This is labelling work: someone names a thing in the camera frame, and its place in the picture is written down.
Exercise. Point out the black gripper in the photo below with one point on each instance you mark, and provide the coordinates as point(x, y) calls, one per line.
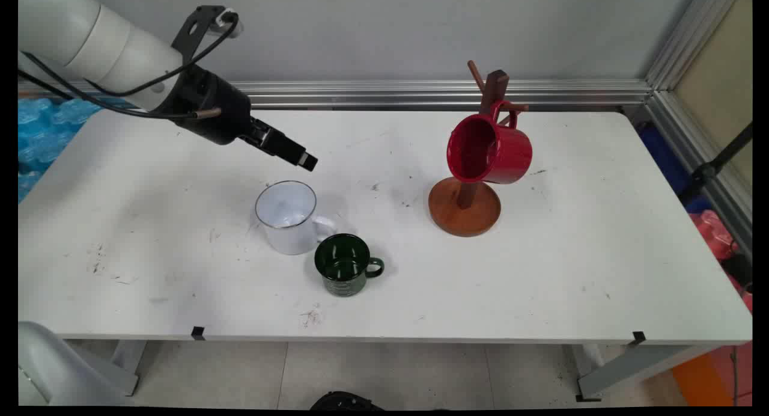
point(210, 106)

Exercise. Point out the red ceramic mug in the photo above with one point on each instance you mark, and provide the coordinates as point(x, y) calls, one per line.
point(489, 148)

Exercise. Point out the grey rounded robot base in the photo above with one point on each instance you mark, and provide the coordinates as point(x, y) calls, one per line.
point(45, 368)

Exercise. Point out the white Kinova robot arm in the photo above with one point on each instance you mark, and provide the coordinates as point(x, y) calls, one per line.
point(90, 43)

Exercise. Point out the white enamel mug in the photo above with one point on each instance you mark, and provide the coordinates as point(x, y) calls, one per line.
point(288, 219)

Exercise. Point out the dark green enamel mug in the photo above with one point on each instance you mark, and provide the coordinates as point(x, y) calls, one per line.
point(343, 266)

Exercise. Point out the brown wooden mug tree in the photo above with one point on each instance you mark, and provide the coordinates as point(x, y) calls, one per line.
point(465, 208)

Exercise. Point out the black tape marker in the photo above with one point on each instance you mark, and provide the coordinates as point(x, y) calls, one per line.
point(197, 332)
point(638, 338)

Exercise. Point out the blue bubble wrap sheet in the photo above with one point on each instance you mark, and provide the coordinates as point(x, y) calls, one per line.
point(45, 136)

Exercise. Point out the grey table leg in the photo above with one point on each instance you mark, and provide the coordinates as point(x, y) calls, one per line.
point(625, 371)
point(127, 362)

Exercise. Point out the black object on floor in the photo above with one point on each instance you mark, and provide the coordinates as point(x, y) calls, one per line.
point(345, 401)

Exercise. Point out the blue plastic crate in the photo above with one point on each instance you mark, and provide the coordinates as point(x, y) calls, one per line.
point(667, 160)

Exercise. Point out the black tripod stand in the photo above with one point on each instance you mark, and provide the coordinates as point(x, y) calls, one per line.
point(715, 166)

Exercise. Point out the red plastic bag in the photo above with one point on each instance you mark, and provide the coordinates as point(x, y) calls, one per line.
point(718, 238)

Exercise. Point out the orange box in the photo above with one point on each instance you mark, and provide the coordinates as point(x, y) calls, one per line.
point(709, 377)

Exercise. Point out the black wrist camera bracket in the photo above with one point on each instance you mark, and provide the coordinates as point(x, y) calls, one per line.
point(201, 28)

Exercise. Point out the aluminium rail behind table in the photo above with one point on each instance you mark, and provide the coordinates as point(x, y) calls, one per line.
point(444, 94)

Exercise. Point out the aluminium corner frame post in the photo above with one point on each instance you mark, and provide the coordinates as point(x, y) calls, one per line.
point(697, 85)

